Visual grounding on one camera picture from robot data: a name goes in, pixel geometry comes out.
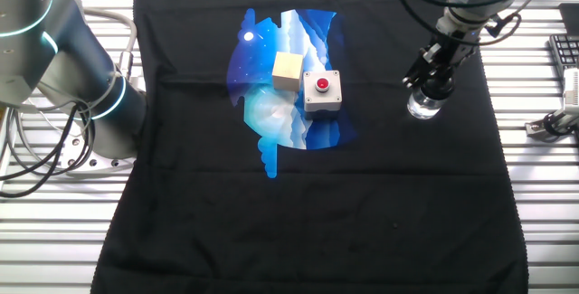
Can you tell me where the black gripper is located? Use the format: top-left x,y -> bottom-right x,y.
401,31 -> 479,90

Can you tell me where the clear glass jar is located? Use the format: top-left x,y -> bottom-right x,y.
405,86 -> 443,121

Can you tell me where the grey box with red button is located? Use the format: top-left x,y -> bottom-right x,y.
301,70 -> 344,113

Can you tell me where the black keyboard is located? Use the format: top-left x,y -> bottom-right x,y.
548,33 -> 579,79

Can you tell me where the wooden cube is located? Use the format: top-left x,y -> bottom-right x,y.
271,52 -> 305,92

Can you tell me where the black cloth with blue print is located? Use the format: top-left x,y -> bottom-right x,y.
90,0 -> 530,294

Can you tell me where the aluminium camera bracket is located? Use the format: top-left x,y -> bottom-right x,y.
524,103 -> 579,140

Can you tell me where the black looped camera cable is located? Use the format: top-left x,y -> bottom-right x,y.
542,111 -> 567,138

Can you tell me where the small silver exterior camera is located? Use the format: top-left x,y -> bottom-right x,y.
562,67 -> 579,108

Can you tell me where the thick grey base cable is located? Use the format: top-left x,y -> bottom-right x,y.
76,6 -> 139,82

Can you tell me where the black base cable bundle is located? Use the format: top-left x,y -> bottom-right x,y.
0,99 -> 97,199

